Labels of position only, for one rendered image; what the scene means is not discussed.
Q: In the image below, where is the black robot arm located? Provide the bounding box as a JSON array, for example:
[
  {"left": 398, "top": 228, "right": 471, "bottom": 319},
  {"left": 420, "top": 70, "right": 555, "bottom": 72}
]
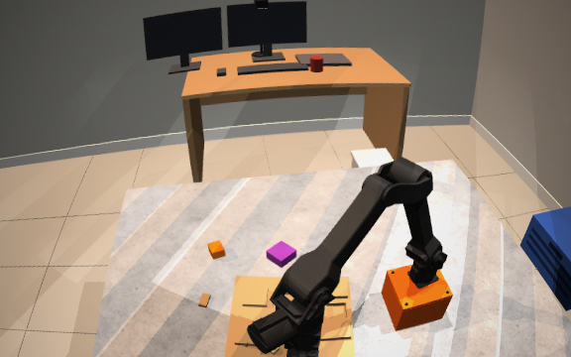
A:
[{"left": 247, "top": 157, "right": 448, "bottom": 354}]

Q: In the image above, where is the purple cube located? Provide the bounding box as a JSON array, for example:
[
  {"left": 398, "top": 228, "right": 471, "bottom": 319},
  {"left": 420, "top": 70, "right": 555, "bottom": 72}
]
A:
[{"left": 266, "top": 241, "right": 297, "bottom": 268}]

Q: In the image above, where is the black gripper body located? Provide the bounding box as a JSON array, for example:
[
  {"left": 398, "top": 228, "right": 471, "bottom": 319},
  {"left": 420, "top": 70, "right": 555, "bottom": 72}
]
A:
[{"left": 291, "top": 325, "right": 322, "bottom": 357}]

